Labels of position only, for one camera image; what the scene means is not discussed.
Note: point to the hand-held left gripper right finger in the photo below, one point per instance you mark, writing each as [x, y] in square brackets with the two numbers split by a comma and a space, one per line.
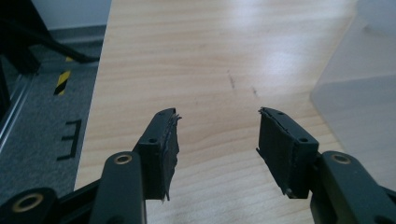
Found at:
[283, 155]

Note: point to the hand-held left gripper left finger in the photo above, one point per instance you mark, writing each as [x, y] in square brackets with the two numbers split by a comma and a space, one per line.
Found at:
[158, 155]

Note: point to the clear plastic storage box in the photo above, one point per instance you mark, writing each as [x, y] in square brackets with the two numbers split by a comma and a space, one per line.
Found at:
[358, 109]

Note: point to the black floor tape marks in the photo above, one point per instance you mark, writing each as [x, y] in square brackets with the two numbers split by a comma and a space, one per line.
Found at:
[74, 140]

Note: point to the yellow black striped tape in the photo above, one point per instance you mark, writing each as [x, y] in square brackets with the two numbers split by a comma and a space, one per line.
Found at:
[62, 81]

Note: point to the black metal stand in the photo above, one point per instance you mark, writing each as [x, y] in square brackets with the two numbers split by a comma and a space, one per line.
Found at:
[18, 31]

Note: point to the metal floor rail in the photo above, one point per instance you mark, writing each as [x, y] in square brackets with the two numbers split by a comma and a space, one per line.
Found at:
[12, 115]

